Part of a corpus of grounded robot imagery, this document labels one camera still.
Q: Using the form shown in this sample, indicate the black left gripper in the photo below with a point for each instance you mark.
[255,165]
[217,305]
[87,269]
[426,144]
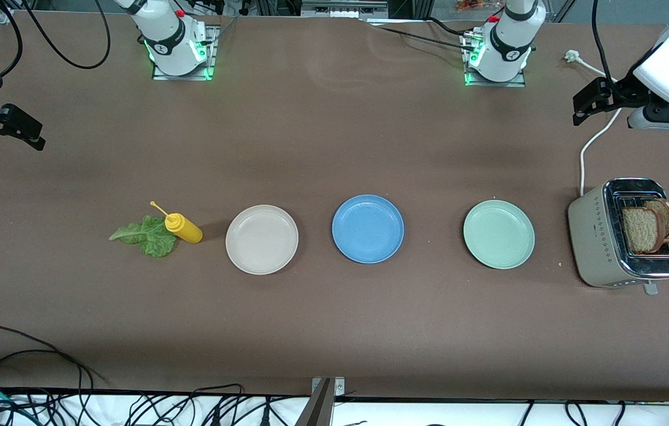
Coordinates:
[620,90]

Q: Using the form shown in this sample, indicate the green lettuce leaf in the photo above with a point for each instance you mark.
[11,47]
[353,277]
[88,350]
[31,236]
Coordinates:
[151,239]

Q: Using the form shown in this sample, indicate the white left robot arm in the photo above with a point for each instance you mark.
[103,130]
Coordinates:
[509,50]

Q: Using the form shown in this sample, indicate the green plate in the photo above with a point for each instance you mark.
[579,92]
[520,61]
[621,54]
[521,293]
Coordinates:
[499,234]

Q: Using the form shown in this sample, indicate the blue plate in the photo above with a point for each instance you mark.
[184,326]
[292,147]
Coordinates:
[368,229]

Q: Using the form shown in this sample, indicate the beige plate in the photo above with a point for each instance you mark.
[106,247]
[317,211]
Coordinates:
[261,239]

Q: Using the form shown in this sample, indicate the beige chrome toaster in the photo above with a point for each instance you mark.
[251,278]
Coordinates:
[595,236]

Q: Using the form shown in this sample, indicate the orange background item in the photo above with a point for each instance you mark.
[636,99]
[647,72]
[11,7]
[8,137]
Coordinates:
[472,5]

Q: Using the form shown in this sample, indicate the yellow mustard squeeze bottle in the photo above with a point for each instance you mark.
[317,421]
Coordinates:
[187,230]

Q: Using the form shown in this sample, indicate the grey background box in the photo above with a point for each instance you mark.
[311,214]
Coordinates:
[343,9]

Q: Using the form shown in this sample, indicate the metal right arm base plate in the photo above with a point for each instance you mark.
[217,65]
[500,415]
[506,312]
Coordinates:
[212,56]

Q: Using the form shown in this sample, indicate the metal table edge bracket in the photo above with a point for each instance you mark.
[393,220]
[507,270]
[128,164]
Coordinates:
[319,408]

